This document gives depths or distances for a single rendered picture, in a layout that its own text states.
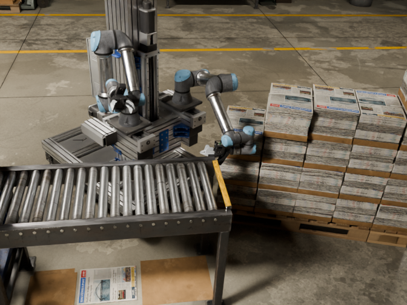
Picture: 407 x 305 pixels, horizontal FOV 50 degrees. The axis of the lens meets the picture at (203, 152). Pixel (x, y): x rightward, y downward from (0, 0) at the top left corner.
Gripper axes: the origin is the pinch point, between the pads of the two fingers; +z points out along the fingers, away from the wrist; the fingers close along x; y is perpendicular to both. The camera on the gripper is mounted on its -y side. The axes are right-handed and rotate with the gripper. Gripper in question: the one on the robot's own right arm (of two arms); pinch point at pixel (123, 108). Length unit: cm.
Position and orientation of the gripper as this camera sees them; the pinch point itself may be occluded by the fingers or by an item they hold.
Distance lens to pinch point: 236.6
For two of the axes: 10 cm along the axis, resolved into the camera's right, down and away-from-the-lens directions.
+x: -9.2, 0.4, -3.8
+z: 3.4, 5.4, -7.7
